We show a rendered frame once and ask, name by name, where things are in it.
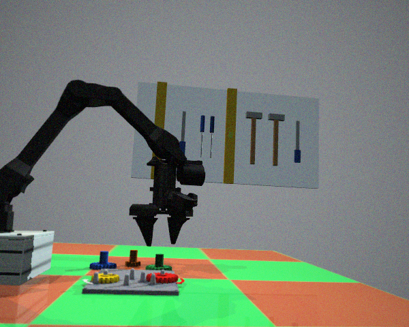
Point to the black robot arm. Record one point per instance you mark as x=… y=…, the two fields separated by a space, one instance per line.
x=15 y=175

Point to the orange gear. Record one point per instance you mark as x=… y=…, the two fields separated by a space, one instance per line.
x=133 y=259

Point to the blue gear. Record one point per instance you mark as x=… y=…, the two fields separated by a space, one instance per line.
x=103 y=262

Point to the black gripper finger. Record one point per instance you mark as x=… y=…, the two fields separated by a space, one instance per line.
x=146 y=227
x=174 y=226

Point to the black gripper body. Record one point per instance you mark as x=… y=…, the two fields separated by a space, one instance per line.
x=152 y=209

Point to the red gear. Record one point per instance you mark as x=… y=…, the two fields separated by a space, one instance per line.
x=167 y=278

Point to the green gear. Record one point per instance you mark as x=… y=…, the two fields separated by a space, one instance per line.
x=159 y=261

